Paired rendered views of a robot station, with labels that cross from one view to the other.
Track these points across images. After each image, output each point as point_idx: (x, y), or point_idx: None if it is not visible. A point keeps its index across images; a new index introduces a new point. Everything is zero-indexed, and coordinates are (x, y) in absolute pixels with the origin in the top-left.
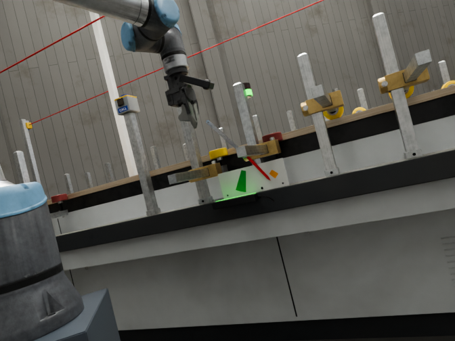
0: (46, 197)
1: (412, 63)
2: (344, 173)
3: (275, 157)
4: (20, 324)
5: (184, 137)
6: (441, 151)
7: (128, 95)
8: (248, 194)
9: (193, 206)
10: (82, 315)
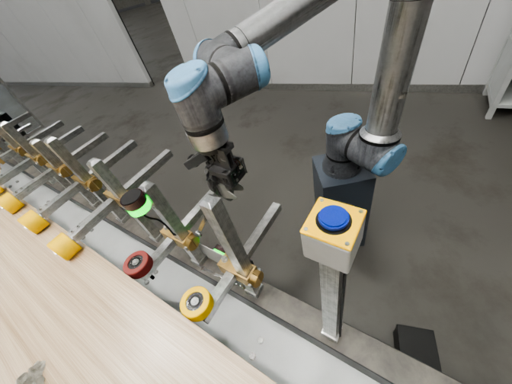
0: (326, 132)
1: (126, 150)
2: (158, 227)
3: (152, 276)
4: None
5: (241, 242)
6: (113, 215)
7: (318, 214)
8: (219, 251)
9: (270, 284)
10: (319, 165)
